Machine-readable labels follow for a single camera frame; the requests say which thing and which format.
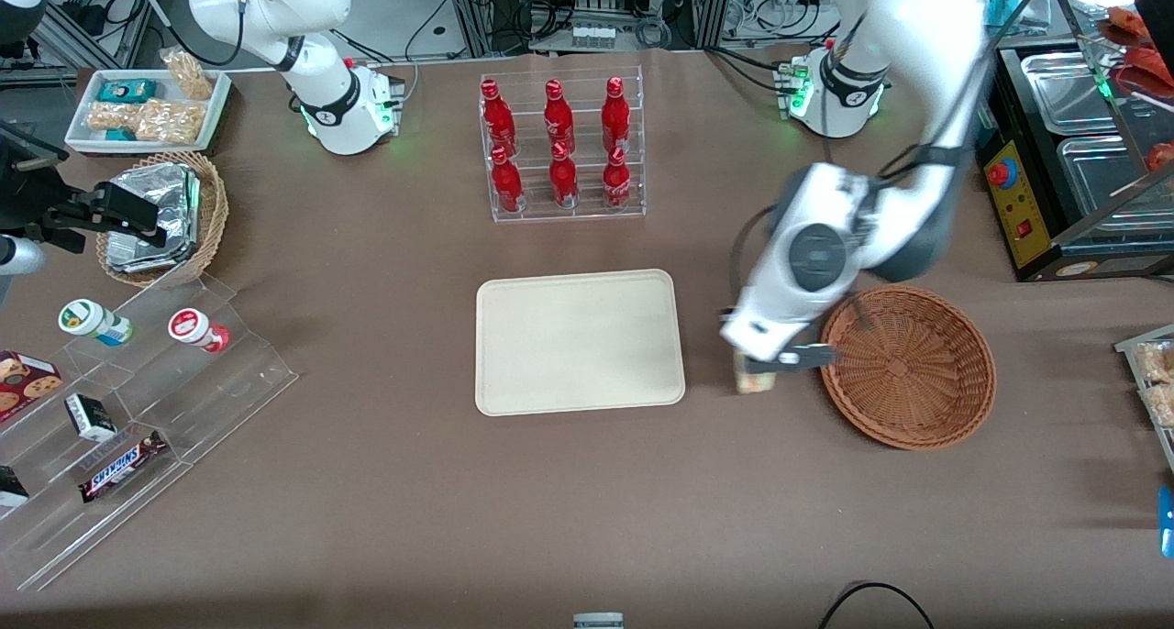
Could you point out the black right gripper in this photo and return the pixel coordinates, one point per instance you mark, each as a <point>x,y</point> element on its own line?
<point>34,194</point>

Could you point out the sandwich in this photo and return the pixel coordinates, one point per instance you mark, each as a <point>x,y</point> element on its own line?
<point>754,383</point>

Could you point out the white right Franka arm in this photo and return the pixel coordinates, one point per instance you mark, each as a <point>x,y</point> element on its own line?
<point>312,51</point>

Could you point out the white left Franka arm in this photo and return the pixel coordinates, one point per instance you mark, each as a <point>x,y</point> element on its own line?
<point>917,24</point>

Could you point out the light wicker basket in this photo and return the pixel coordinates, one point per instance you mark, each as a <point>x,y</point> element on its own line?
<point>213,209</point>

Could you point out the brown round wicker basket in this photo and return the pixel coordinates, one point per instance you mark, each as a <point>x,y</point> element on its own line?
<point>908,368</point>

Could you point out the white rectangular snack tray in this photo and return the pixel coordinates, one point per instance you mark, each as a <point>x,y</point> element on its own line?
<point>220,106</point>

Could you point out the cream rectangular serving tray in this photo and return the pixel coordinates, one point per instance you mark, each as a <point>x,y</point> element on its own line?
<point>578,340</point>

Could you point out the clear tray with snacks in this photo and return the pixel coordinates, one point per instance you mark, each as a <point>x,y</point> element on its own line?
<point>1157,381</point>

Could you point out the aluminium foil container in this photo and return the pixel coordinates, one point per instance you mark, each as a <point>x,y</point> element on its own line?
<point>138,258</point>
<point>170,193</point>

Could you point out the small teal snack pack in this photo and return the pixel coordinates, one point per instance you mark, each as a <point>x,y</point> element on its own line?
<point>119,135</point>

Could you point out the green lidded yogurt cup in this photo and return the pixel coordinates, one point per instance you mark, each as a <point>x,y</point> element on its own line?
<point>81,317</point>

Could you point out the clear bag of nuts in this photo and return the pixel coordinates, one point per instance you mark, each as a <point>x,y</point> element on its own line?
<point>115,115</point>
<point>188,74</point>
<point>170,121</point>

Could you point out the teal snack box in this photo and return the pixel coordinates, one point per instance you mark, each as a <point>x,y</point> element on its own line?
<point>124,90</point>

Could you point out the red lidded yogurt cup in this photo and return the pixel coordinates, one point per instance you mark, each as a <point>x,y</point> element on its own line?
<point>188,325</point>

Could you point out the chocolate chip cookie box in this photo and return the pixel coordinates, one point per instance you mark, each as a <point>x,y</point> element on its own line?
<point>27,381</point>

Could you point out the small black white carton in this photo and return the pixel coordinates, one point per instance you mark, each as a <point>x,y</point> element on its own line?
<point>90,418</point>

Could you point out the clear acrylic tiered display stand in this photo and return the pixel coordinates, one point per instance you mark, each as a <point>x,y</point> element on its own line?
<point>248,372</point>

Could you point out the red cola bottle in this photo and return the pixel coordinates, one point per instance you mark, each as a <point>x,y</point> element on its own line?
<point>506,182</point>
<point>562,178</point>
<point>615,111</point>
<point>557,114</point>
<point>616,180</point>
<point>498,115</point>

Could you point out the clear acrylic bottle rack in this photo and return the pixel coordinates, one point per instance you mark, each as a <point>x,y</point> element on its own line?
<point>587,211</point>

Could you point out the Snickers chocolate bar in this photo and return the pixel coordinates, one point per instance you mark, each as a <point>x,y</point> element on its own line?
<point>119,468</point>

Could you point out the black food warmer unit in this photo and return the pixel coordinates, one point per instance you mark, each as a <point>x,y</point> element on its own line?
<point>1036,198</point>

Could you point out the grey device edge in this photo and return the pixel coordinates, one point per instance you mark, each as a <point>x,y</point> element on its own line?
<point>598,621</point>

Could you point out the stainless steel food pan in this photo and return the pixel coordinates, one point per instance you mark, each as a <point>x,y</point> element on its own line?
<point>1064,88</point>
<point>1101,175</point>

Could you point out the aluminium equipment rack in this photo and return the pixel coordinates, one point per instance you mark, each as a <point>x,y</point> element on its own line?
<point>596,5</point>

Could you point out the blue plastic object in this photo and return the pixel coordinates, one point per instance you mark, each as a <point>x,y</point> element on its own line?
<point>1167,519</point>

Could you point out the red fried food piece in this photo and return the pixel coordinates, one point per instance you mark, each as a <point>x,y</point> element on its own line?
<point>1126,24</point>
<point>1163,157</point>
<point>1146,68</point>

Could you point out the glass display cover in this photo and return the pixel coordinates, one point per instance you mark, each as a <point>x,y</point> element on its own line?
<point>1091,15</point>

